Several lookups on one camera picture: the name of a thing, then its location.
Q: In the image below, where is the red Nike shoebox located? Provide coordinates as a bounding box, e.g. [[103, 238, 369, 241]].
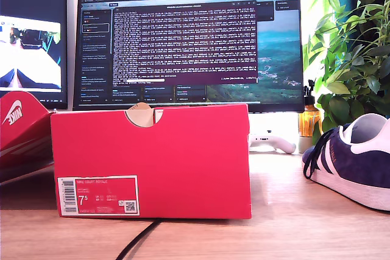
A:
[[0, 91, 253, 220]]

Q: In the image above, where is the blue suede adidas shoe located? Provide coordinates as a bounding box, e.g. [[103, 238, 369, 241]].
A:
[[301, 113, 390, 212]]

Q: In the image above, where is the large black computer monitor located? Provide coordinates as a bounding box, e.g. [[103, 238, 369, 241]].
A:
[[72, 0, 305, 113]]

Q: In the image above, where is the white game controller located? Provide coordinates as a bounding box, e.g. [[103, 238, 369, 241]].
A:
[[249, 132, 297, 154]]

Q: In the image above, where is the small white pot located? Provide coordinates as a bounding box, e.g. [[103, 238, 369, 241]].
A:
[[297, 135, 315, 154]]

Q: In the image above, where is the amber pump bottle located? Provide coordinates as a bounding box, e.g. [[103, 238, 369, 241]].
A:
[[298, 79, 323, 138]]

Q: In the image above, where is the green leafy potted plant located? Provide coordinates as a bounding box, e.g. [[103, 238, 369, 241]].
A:
[[304, 0, 390, 145]]

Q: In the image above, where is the small black computer monitor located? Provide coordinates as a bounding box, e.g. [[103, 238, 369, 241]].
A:
[[0, 0, 68, 110]]

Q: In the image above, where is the black table cable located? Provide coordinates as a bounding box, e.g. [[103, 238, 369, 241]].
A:
[[115, 219, 162, 260]]

